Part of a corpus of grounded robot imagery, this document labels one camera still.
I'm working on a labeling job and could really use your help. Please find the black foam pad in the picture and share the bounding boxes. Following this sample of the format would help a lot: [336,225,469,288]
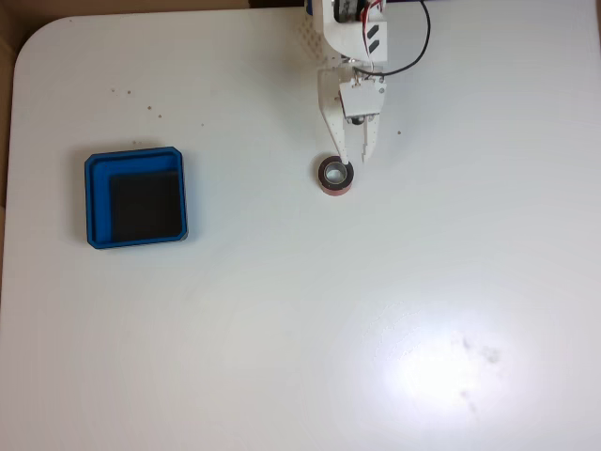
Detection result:
[109,171,184,239]

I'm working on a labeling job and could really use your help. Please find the black cable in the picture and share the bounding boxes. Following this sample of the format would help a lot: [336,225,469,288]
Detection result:
[351,0,432,79]

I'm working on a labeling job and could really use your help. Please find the red tape roll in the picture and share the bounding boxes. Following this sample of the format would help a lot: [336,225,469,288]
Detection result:
[316,153,356,196]

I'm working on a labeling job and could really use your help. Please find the blue square box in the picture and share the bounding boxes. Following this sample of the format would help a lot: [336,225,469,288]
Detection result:
[84,146,191,250]

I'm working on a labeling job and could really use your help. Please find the white camera box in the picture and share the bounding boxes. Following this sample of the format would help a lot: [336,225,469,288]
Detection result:
[338,79,385,127]

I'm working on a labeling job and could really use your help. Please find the white perforated base plate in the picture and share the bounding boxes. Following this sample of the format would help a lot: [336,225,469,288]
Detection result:
[300,13,342,67]

